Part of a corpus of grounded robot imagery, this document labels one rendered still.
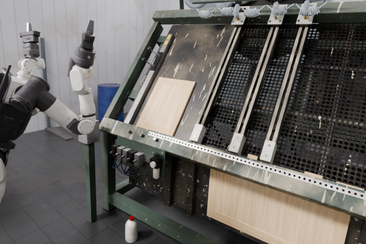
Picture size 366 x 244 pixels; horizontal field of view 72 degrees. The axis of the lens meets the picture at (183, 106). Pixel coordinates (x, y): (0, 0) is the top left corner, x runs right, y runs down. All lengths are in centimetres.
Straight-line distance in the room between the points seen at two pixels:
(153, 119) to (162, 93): 23
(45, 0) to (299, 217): 464
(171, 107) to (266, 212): 102
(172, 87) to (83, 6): 352
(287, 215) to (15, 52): 433
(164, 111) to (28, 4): 342
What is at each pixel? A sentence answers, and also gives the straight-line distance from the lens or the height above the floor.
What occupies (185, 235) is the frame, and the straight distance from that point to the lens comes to 212.
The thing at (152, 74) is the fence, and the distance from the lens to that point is 228.
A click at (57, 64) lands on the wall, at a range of 507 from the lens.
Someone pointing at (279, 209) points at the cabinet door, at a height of 53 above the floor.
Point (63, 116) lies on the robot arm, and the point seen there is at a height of 119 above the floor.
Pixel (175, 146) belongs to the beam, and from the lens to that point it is 182.
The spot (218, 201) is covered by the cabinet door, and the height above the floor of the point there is 41.
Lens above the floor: 154
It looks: 13 degrees down
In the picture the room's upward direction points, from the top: 3 degrees clockwise
